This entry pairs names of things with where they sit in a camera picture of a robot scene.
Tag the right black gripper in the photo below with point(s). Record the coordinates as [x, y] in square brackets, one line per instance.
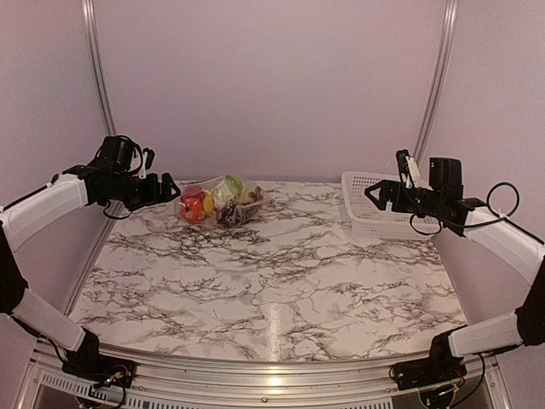
[388, 188]

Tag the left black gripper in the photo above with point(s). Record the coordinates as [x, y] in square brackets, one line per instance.
[152, 195]

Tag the yellow fake corn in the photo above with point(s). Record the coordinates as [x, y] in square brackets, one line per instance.
[208, 204]

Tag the clear zip top bag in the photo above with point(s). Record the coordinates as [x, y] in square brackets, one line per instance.
[253, 193]

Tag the purple fake grapes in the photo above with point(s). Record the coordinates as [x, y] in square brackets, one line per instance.
[236, 214]

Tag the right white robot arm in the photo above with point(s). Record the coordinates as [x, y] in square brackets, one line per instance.
[441, 198]

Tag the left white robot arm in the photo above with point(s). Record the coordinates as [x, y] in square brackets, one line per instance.
[119, 172]

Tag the orange fake pepper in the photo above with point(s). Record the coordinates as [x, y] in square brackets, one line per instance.
[192, 204]

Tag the pale green fake cabbage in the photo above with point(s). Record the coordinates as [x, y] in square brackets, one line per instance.
[228, 188]

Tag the white plastic basket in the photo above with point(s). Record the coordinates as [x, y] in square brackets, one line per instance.
[372, 217]

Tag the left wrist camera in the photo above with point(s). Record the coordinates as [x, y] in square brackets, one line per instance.
[147, 157]

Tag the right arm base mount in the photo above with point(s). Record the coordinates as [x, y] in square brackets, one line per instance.
[425, 372]

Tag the left aluminium frame post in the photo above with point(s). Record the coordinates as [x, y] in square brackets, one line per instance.
[93, 42]

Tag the aluminium frame post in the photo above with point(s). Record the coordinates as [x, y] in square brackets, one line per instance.
[93, 42]
[446, 40]

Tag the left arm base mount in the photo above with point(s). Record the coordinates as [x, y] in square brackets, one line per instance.
[107, 371]

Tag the right aluminium frame post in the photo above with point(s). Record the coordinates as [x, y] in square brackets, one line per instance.
[446, 40]

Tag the front aluminium rail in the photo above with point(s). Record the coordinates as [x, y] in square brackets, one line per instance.
[171, 381]

